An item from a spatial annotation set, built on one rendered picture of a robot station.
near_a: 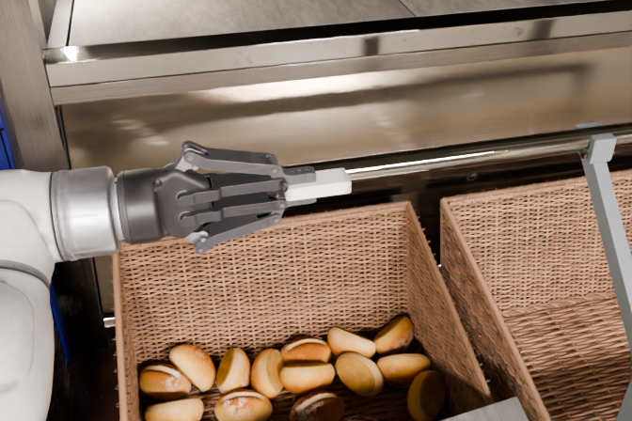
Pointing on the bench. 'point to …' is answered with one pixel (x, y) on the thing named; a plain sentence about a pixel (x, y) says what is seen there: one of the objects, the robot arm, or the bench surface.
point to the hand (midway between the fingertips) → (316, 184)
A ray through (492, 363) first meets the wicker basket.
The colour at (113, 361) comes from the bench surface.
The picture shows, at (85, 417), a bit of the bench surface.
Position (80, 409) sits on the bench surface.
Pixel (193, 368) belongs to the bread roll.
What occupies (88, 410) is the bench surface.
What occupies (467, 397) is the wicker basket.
